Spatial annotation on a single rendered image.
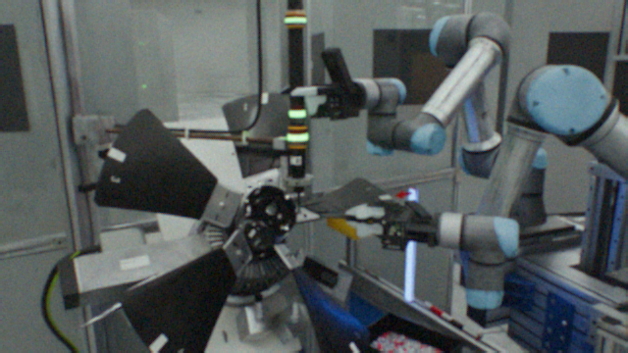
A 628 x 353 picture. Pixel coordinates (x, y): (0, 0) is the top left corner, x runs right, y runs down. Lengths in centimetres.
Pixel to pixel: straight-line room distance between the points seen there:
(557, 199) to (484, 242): 418
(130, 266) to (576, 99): 92
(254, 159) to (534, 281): 88
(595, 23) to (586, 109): 418
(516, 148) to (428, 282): 155
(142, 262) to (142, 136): 27
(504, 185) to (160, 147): 74
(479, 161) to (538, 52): 326
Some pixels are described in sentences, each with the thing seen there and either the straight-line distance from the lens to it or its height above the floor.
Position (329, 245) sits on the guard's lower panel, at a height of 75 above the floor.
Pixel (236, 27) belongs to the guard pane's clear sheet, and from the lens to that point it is 180.
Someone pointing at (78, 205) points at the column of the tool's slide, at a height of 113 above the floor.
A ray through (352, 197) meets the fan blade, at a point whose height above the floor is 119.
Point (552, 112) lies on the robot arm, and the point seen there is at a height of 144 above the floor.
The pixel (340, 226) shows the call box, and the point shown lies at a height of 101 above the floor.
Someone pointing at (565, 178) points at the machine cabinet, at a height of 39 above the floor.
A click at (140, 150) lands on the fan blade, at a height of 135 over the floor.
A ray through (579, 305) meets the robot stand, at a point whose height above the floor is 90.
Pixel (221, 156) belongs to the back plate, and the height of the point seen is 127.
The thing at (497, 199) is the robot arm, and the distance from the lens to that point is 114.
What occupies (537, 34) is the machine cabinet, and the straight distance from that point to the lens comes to 482.
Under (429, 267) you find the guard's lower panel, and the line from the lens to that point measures 255.
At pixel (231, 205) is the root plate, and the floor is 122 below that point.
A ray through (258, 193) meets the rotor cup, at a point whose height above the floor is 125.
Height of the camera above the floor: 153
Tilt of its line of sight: 14 degrees down
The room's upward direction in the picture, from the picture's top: 1 degrees counter-clockwise
